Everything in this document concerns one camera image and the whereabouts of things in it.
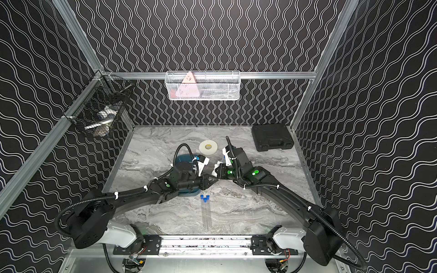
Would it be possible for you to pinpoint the black wire basket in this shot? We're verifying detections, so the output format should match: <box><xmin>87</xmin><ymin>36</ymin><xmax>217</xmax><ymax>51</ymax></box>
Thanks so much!
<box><xmin>66</xmin><ymin>75</ymin><xmax>134</xmax><ymax>138</ymax></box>

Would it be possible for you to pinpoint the white wipe cloth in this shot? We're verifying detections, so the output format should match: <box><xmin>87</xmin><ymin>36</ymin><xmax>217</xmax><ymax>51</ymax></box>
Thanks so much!
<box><xmin>211</xmin><ymin>162</ymin><xmax>222</xmax><ymax>178</ymax></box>

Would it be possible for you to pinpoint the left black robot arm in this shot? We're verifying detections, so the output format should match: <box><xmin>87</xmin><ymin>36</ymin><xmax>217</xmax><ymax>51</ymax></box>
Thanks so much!
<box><xmin>54</xmin><ymin>162</ymin><xmax>218</xmax><ymax>249</ymax></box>

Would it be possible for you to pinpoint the clear wire basket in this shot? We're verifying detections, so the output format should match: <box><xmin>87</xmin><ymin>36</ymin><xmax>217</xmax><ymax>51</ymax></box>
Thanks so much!
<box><xmin>165</xmin><ymin>71</ymin><xmax>241</xmax><ymax>101</ymax></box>

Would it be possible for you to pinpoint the teal plastic tray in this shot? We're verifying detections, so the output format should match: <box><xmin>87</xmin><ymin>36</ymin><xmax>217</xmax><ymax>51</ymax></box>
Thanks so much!
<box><xmin>174</xmin><ymin>154</ymin><xmax>202</xmax><ymax>185</ymax></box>

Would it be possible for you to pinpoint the white tape roll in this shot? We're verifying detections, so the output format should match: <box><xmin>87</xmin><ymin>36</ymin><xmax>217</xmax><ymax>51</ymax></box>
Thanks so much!
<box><xmin>199</xmin><ymin>140</ymin><xmax>218</xmax><ymax>155</ymax></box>

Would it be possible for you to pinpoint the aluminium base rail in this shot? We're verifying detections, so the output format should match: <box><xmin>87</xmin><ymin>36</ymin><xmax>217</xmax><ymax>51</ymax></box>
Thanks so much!
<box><xmin>71</xmin><ymin>234</ymin><xmax>342</xmax><ymax>257</ymax></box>

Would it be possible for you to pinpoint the black plastic case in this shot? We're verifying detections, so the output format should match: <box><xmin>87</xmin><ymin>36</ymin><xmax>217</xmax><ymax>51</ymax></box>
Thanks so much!
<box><xmin>252</xmin><ymin>124</ymin><xmax>294</xmax><ymax>152</ymax></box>

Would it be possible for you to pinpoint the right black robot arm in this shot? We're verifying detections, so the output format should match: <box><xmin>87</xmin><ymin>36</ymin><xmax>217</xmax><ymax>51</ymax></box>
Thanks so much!
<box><xmin>214</xmin><ymin>144</ymin><xmax>367</xmax><ymax>271</ymax></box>

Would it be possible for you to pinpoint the pink triangular card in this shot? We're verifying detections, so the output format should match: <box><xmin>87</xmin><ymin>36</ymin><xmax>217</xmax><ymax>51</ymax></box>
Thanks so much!
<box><xmin>175</xmin><ymin>72</ymin><xmax>200</xmax><ymax>99</ymax></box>

